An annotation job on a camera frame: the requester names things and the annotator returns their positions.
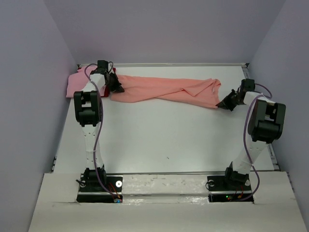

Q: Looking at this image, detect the salmon orange t-shirt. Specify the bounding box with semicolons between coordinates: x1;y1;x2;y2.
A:
111;75;221;109

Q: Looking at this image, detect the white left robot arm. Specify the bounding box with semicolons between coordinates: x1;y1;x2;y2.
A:
73;60;125;192

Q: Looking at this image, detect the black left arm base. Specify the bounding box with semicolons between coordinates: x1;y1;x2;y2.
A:
76;175;123;203

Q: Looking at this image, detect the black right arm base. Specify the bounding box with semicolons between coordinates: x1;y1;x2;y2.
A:
205;175;254;203

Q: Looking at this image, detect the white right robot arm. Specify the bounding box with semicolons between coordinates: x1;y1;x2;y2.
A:
216;79;286;189

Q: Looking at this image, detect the folded pink t-shirt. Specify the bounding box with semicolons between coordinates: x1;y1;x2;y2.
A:
66;64;113;99

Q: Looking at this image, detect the white foam front panel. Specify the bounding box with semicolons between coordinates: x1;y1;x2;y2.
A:
29;172;306;232

